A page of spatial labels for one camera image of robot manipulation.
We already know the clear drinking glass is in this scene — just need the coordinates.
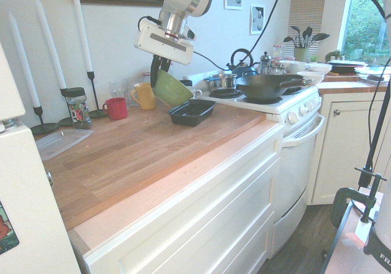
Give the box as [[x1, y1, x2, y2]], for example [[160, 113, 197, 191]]
[[108, 81, 126, 100]]

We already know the black candle holder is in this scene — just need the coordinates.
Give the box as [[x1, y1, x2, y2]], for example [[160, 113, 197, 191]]
[[57, 87, 75, 126], [87, 70, 109, 119], [30, 105, 60, 135]]

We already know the black-lidded spice jar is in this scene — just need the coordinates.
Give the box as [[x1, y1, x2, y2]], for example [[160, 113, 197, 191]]
[[62, 87, 92, 130]]

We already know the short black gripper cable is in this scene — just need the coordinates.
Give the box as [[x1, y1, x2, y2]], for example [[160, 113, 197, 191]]
[[137, 15, 163, 31]]

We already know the white drawer cabinet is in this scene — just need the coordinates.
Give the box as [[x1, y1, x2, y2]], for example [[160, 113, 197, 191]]
[[82, 123, 285, 274]]

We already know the black wok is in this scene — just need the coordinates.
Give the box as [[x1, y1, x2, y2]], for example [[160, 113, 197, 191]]
[[234, 73, 313, 105]]

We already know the white ceramic cup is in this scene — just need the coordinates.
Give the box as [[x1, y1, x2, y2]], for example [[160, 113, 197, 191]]
[[289, 61, 312, 75]]

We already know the glass french press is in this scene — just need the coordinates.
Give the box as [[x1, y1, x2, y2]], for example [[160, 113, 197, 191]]
[[259, 51, 276, 75]]

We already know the window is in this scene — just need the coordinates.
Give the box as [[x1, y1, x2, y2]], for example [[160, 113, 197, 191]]
[[337, 0, 391, 67]]

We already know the green C-clamp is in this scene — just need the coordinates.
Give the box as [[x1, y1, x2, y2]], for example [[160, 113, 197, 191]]
[[331, 167, 388, 229]]

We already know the clear glass mug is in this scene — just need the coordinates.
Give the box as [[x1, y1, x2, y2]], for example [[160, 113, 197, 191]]
[[123, 77, 142, 109]]

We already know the small green plant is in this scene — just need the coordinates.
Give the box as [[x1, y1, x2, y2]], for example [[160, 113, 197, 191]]
[[324, 49, 342, 63]]

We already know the large white ceramic bowl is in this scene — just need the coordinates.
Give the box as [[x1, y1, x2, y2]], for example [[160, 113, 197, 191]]
[[296, 71, 326, 87]]

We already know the clear plastic container lid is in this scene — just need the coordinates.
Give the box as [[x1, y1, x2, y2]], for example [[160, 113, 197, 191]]
[[35, 128, 94, 162]]

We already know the white kitchen stove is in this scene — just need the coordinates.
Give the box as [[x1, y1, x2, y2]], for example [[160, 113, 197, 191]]
[[185, 71, 326, 256]]

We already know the red-lidded glass jar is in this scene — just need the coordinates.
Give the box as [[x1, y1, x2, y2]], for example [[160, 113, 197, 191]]
[[272, 44, 285, 62]]

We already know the long black cable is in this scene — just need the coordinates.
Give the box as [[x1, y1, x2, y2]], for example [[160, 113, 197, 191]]
[[192, 0, 285, 71]]

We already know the red ceramic mug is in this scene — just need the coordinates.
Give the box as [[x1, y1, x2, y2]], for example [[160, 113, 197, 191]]
[[102, 97, 128, 121]]

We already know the stainless steel pot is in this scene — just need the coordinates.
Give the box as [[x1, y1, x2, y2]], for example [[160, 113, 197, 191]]
[[203, 73, 239, 92]]

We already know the colourful fridge magnet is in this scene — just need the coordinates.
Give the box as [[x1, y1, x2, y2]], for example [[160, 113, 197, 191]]
[[0, 200, 21, 256]]

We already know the green utensil crock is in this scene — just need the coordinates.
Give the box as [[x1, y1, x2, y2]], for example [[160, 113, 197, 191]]
[[293, 47, 310, 62]]

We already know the beige window blind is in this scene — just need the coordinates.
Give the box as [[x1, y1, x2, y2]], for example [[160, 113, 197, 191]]
[[288, 0, 329, 54]]

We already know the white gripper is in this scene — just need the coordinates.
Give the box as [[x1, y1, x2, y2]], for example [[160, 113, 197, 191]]
[[133, 20, 194, 89]]

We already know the blue kettle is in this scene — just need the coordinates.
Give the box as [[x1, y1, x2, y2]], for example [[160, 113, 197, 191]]
[[226, 48, 260, 79]]

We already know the white cupboard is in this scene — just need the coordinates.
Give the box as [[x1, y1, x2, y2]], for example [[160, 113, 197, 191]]
[[310, 90, 391, 206]]

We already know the stack of plates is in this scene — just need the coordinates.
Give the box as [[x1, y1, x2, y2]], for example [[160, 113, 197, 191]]
[[354, 65, 391, 84]]

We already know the black plastic food container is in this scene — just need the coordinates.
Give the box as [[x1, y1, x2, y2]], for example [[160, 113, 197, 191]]
[[166, 99, 218, 128]]

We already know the white ceramic mug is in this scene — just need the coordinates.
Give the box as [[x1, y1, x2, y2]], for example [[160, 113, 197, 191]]
[[183, 84, 203, 101]]

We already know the white refrigerator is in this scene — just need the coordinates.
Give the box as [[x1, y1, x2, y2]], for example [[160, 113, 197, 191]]
[[0, 41, 82, 274]]

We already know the tall white candle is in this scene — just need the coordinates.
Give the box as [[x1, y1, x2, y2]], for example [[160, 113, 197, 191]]
[[34, 0, 68, 90], [8, 11, 42, 108], [70, 0, 93, 73]]

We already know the robot mounting table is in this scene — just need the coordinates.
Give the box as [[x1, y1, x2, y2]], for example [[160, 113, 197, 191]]
[[320, 188, 391, 274]]

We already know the black stand pole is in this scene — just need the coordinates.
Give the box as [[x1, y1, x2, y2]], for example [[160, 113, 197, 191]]
[[357, 57, 391, 188]]

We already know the yellow ceramic mug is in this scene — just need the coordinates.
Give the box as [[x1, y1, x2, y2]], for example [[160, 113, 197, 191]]
[[130, 82, 156, 110]]

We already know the green ceramic bowl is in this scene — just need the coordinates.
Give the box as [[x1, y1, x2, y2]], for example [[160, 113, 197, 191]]
[[152, 68, 195, 108]]

